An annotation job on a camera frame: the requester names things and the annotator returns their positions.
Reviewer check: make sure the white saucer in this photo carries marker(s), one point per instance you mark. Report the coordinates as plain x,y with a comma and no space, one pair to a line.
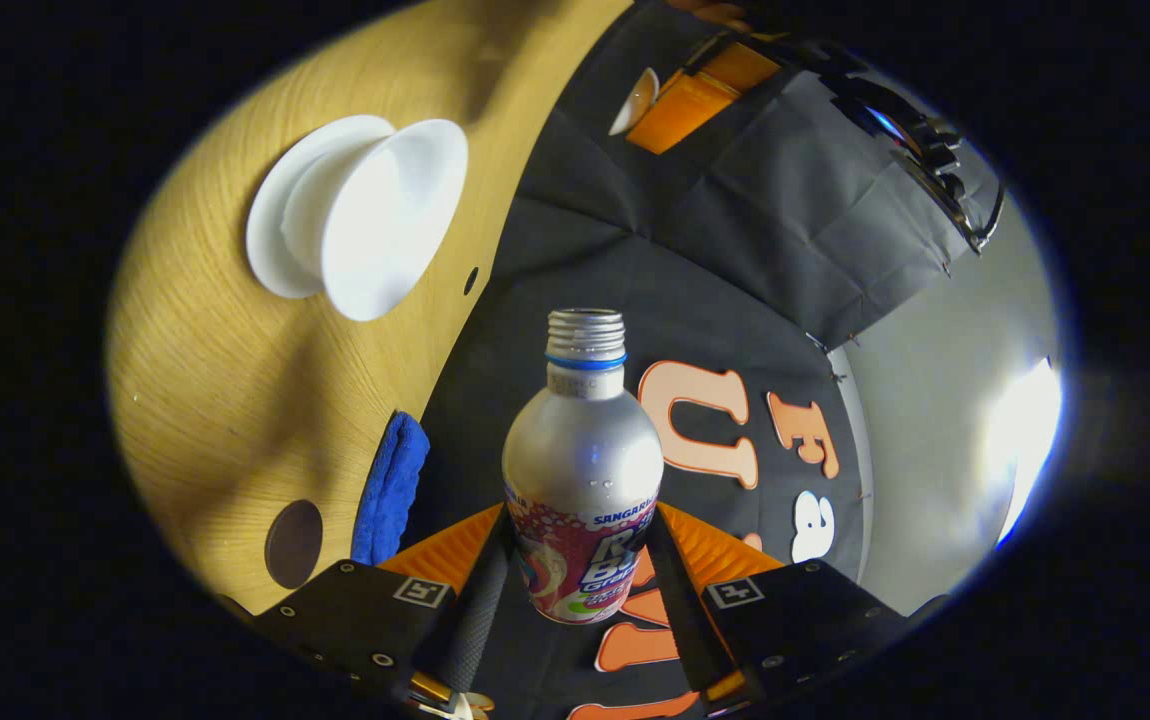
270,230

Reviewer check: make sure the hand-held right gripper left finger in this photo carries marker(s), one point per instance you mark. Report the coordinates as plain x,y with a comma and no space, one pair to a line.
480,620

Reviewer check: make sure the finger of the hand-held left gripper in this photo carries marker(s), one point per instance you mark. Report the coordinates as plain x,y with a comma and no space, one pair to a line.
740,65
680,110

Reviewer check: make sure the dark round coaster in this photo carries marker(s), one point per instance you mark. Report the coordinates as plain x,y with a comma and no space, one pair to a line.
293,545

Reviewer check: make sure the blue towel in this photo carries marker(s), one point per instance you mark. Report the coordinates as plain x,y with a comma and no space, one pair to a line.
390,490

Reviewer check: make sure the white teacup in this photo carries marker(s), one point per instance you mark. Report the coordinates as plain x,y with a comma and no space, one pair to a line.
395,220

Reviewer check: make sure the silver water bottle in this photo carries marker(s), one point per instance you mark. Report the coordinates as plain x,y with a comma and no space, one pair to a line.
583,450

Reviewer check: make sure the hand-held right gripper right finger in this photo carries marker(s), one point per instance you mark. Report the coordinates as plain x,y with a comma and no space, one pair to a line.
685,620

